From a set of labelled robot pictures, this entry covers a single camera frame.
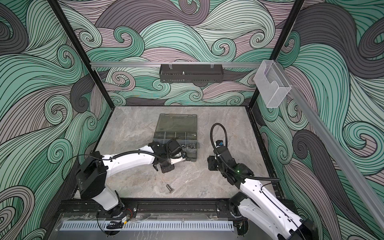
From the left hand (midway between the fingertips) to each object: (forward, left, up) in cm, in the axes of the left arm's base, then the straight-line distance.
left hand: (169, 162), depth 84 cm
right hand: (0, -23, +6) cm, 24 cm away
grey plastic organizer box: (+31, -7, -8) cm, 33 cm away
